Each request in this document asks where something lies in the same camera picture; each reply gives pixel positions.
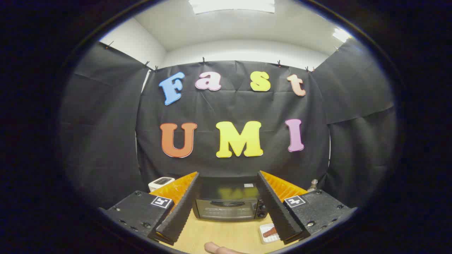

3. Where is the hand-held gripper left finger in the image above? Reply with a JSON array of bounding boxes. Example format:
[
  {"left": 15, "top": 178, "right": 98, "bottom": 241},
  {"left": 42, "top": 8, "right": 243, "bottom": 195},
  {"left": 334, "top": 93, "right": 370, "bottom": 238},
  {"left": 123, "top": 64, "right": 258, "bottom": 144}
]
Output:
[{"left": 99, "top": 171, "right": 202, "bottom": 246}]

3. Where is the large ceiling light panel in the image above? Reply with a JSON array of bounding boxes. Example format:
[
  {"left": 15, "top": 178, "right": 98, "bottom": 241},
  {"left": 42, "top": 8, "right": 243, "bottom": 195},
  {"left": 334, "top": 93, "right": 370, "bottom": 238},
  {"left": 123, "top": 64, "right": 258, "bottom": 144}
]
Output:
[{"left": 189, "top": 0, "right": 275, "bottom": 14}]

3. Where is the small ceiling light panel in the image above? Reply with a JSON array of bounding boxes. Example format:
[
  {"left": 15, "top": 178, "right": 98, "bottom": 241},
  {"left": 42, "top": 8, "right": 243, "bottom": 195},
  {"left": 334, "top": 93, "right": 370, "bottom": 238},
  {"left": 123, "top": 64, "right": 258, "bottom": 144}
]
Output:
[{"left": 332, "top": 28, "right": 352, "bottom": 43}]

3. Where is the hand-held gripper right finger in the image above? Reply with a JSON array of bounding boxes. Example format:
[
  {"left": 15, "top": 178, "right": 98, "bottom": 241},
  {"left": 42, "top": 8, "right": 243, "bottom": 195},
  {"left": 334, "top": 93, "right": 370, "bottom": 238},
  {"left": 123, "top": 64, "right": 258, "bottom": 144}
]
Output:
[{"left": 257, "top": 170, "right": 357, "bottom": 245}]

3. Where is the white plastic tray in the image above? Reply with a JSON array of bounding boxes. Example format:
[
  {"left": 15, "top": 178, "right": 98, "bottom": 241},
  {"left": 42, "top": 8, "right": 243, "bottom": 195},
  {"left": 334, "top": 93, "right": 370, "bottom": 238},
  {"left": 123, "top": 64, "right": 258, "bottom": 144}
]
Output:
[{"left": 259, "top": 223, "right": 283, "bottom": 244}]

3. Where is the white toaster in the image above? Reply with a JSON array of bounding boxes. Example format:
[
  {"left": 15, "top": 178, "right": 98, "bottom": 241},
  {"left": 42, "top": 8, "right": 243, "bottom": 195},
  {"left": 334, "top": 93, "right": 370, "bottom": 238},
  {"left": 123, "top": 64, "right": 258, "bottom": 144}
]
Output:
[{"left": 148, "top": 177, "right": 175, "bottom": 193}]

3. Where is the black toaster oven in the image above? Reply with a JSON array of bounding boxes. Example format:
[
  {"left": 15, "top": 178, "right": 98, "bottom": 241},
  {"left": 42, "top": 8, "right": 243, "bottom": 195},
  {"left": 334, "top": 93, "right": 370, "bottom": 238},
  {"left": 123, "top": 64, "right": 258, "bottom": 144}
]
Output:
[{"left": 192, "top": 176, "right": 269, "bottom": 222}]

